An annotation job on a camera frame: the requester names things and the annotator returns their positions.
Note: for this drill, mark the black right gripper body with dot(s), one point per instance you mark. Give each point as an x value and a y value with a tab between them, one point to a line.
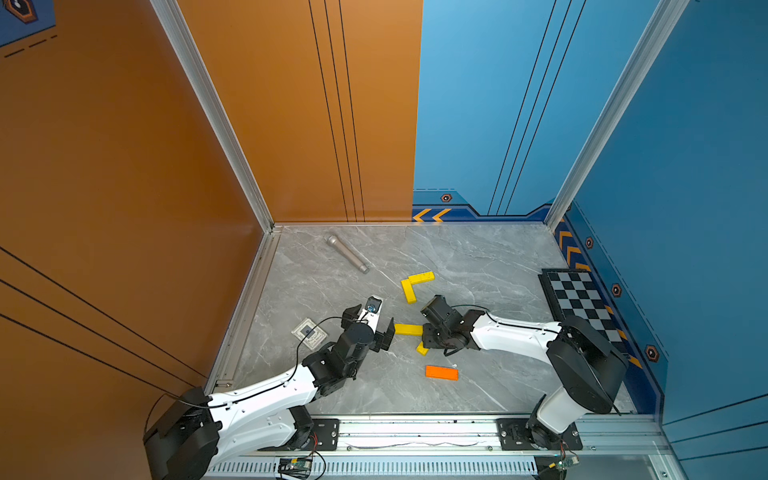
446	335

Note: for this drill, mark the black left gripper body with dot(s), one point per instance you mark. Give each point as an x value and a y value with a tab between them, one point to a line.
354	372

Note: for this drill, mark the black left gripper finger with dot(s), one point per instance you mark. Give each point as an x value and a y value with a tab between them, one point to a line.
383	339
350	315

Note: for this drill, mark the yellow block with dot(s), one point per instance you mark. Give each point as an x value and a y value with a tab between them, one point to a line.
421	278
409	330
408	291
421	348

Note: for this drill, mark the yellow block bottom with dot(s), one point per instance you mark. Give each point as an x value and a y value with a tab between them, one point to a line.
409	330

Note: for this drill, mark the orange block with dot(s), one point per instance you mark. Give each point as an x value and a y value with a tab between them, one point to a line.
441	373

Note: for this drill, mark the yellow block top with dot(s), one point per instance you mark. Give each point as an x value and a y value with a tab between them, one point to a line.
421	278

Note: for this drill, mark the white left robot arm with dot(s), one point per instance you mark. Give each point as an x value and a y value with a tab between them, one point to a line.
199	431

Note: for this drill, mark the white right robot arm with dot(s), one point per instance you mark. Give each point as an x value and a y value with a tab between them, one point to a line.
589	367

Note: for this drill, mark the small square tag card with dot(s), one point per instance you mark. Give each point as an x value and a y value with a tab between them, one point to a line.
309	333

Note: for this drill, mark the grey metal microphone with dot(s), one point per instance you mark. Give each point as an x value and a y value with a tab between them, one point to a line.
344	250

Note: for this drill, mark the black white chessboard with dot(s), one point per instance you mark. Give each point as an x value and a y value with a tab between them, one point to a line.
573	292

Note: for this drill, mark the left green circuit board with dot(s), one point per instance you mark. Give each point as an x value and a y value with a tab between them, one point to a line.
299	468

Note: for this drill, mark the green circuit board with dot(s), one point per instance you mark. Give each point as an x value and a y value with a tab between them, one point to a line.
554	468
299	468

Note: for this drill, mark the right green circuit board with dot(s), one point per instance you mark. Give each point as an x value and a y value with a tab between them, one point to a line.
554	468

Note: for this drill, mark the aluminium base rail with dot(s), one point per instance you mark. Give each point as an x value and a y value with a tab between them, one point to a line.
471	446

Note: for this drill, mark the left corner aluminium post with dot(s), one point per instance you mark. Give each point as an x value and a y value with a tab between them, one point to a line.
176	29

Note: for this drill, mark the corner aluminium post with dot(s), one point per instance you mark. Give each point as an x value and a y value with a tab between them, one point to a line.
655	35
176	29

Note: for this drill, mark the right corner aluminium post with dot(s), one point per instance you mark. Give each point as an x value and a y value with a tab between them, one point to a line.
655	35

